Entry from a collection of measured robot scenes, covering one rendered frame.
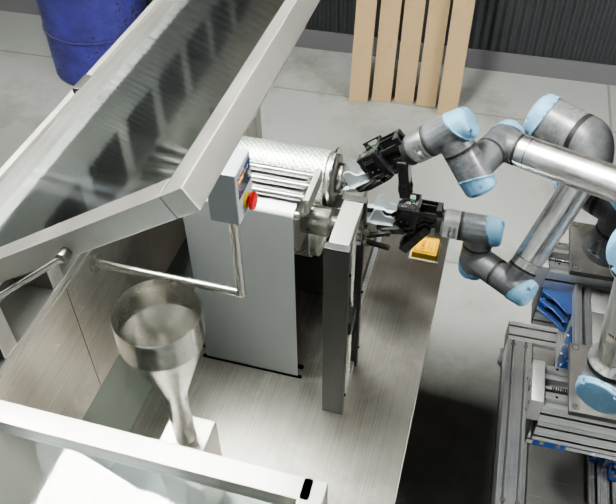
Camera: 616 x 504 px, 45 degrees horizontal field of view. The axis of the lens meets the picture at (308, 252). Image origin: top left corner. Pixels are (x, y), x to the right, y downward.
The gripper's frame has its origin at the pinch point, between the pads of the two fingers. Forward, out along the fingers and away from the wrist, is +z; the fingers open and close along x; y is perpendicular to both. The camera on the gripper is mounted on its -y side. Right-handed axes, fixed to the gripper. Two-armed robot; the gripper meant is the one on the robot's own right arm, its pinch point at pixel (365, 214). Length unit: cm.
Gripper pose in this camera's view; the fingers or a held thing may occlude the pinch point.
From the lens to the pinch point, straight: 195.0
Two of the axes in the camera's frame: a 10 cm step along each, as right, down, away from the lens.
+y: -0.1, -7.1, -7.1
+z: -9.6, -1.9, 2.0
